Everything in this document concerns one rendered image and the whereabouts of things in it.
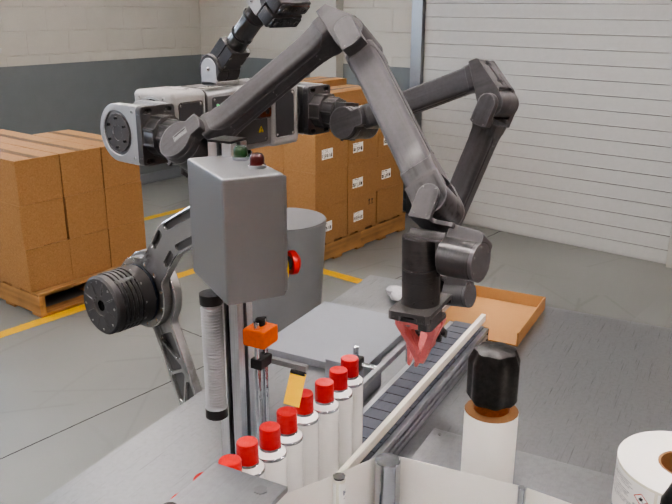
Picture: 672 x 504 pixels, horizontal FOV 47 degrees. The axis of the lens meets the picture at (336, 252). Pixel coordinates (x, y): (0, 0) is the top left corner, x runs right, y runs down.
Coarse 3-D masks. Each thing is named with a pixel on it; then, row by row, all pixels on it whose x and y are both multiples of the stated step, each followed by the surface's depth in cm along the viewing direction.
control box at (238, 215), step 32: (192, 160) 118; (224, 160) 118; (192, 192) 119; (224, 192) 106; (256, 192) 108; (192, 224) 122; (224, 224) 108; (256, 224) 110; (224, 256) 109; (256, 256) 111; (224, 288) 111; (256, 288) 113
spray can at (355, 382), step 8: (344, 360) 140; (352, 360) 140; (352, 368) 140; (352, 376) 140; (360, 376) 143; (352, 384) 140; (360, 384) 141; (360, 392) 141; (360, 400) 142; (360, 408) 143; (352, 416) 142; (360, 416) 143; (352, 424) 142; (360, 424) 144; (352, 432) 143; (360, 432) 144; (352, 440) 144; (360, 440) 145; (352, 448) 144
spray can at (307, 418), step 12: (312, 396) 128; (300, 408) 128; (312, 408) 129; (300, 420) 128; (312, 420) 128; (312, 432) 128; (312, 444) 129; (312, 456) 130; (312, 468) 131; (312, 480) 131
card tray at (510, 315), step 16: (480, 288) 238; (496, 288) 236; (480, 304) 233; (496, 304) 233; (512, 304) 233; (528, 304) 232; (544, 304) 229; (448, 320) 221; (464, 320) 221; (496, 320) 221; (512, 320) 221; (528, 320) 213; (496, 336) 211; (512, 336) 211
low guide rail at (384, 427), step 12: (480, 324) 201; (468, 336) 193; (456, 348) 185; (444, 360) 178; (432, 372) 172; (420, 384) 167; (408, 396) 162; (396, 408) 157; (384, 420) 153; (396, 420) 156; (384, 432) 151; (372, 444) 146; (360, 456) 142; (348, 468) 137
